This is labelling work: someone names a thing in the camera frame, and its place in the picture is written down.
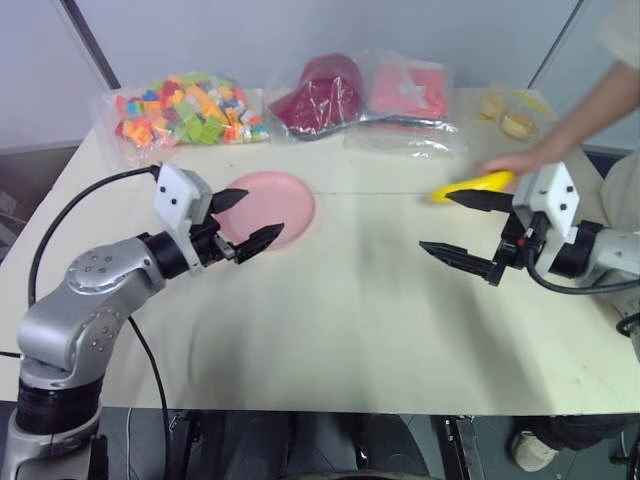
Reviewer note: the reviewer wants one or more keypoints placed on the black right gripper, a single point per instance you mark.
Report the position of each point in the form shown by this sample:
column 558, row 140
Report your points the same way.
column 522, row 242

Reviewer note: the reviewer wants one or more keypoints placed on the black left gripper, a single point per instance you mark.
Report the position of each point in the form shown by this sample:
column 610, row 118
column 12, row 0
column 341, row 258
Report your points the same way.
column 212, row 245

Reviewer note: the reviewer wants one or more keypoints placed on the yellow banana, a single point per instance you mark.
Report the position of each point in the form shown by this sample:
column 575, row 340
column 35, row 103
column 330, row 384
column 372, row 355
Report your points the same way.
column 480, row 182

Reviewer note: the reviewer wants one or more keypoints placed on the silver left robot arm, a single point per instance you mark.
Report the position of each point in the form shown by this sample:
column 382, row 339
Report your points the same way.
column 90, row 300

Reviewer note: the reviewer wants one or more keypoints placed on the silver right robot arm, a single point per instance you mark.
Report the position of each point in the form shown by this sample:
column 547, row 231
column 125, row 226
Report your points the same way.
column 615, row 252

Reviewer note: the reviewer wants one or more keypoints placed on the person's bare forearm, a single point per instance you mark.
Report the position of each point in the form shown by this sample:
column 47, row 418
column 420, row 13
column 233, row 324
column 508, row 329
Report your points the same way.
column 595, row 107

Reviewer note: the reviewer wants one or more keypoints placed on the pink round plate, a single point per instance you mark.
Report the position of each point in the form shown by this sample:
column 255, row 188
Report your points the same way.
column 280, row 200

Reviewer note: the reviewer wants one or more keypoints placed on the person's bare hand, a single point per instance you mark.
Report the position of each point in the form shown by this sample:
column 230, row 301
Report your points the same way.
column 530, row 159

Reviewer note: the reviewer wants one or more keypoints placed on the flat empty clear plastic bag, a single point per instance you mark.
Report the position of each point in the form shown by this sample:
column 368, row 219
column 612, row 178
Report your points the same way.
column 410, row 140

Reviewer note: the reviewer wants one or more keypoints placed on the large round bread bun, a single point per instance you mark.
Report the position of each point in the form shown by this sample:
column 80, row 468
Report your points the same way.
column 519, row 126

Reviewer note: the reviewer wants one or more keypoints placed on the bag of colourful toy bricks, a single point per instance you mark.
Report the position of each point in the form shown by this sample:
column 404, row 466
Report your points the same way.
column 190, row 112

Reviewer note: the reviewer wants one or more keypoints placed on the clear bag of bread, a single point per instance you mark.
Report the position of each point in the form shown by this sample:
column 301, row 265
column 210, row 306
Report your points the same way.
column 515, row 112

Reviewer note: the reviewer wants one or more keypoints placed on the small round bread bun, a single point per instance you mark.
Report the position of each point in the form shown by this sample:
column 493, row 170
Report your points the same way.
column 491, row 106

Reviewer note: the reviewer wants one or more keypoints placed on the clear bag around cap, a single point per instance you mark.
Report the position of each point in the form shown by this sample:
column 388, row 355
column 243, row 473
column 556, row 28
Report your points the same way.
column 315, row 100

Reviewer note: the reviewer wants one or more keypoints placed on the person's beige clothing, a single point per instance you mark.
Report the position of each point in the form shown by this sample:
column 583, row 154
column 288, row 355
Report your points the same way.
column 622, row 192

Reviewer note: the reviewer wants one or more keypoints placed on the clear bag of red foam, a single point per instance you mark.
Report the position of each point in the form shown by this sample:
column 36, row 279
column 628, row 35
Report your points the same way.
column 410, row 90

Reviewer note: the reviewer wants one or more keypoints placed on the white shoe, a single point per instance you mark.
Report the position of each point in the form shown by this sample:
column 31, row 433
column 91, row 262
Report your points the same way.
column 532, row 450

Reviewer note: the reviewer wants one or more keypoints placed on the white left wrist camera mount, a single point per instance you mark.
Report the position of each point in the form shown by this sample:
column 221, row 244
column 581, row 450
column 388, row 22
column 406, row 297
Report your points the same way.
column 175, row 195

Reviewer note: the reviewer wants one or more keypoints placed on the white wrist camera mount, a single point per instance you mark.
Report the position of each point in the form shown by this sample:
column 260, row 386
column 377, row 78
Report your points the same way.
column 550, row 192
column 175, row 195

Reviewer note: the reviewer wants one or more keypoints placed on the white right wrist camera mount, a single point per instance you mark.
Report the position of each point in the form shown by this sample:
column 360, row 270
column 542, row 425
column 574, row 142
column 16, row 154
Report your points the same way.
column 550, row 192

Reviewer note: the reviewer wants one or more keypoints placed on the black metal table frame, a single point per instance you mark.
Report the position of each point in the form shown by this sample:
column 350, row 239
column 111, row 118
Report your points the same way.
column 457, row 445

